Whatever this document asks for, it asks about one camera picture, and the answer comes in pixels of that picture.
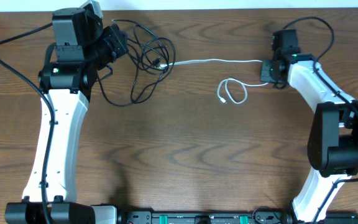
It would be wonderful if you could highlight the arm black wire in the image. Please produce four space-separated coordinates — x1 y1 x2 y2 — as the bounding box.
0 23 57 224
283 16 358 224

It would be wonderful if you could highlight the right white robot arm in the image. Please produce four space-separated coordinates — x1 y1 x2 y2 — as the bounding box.
260 29 358 223

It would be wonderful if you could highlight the white USB cable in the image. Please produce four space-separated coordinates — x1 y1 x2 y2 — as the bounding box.
158 58 270 105

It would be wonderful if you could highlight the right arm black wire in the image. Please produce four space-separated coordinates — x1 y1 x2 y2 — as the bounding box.
283 16 358 224

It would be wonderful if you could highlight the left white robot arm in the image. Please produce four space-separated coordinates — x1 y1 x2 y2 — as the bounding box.
5 1 128 223

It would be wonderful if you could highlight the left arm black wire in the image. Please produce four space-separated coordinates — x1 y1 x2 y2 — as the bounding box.
0 23 57 224

